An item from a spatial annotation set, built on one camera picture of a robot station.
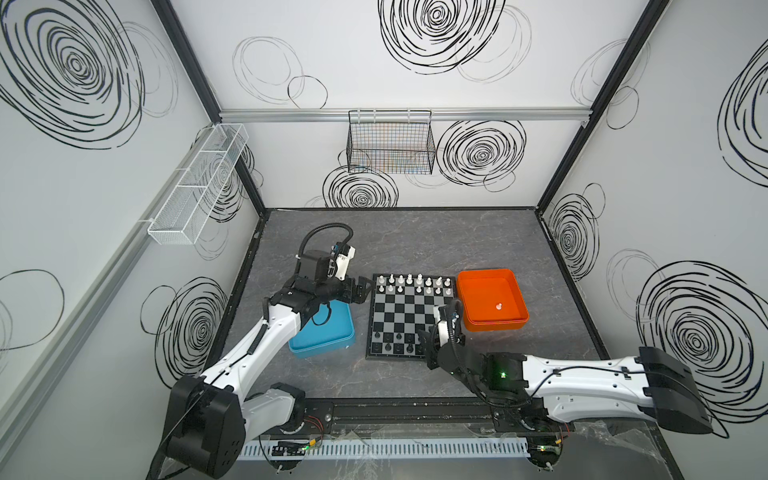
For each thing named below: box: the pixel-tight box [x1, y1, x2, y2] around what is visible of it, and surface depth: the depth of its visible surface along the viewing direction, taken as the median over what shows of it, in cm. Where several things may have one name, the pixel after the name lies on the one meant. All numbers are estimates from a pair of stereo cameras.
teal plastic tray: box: [288, 300, 356, 359], surface depth 84 cm
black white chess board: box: [365, 273, 456, 361], surface depth 93 cm
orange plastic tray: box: [458, 268, 530, 332], surface depth 97 cm
